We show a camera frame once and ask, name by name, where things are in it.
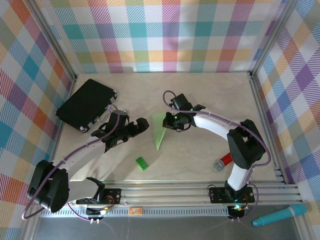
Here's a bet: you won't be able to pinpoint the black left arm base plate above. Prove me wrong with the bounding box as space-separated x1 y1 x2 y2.
75 187 122 206

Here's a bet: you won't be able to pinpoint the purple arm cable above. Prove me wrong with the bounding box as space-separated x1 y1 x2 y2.
22 103 120 223
162 90 272 223

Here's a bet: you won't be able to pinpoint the red glitter tube silver cap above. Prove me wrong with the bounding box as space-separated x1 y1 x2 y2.
212 152 233 172

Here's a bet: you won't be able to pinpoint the aluminium corner post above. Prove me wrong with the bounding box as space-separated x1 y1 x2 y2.
248 0 301 78
26 0 79 82

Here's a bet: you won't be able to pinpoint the green toy building brick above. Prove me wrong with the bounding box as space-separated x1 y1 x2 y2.
135 156 149 171

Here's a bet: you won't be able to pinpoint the slotted grey cable duct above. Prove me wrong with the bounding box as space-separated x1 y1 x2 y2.
39 208 230 218

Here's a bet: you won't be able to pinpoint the aluminium side rail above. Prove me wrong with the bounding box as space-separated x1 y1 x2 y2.
248 72 286 185
44 74 78 187

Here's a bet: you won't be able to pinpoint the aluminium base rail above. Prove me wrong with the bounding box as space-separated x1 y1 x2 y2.
27 183 303 208

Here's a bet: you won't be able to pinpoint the teal marker pen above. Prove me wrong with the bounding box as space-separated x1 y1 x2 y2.
252 203 307 227

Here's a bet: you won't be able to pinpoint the black carrying case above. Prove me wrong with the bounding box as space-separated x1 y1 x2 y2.
55 78 118 133

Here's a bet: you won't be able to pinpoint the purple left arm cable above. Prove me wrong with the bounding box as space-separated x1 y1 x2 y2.
22 103 120 223

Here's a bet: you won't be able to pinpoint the light green paper sheet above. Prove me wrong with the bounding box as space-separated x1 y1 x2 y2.
151 112 169 152

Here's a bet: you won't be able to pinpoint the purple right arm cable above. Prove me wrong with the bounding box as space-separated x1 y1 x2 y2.
162 90 272 223

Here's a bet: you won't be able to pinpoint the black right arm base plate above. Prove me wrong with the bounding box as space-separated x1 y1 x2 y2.
208 186 255 204

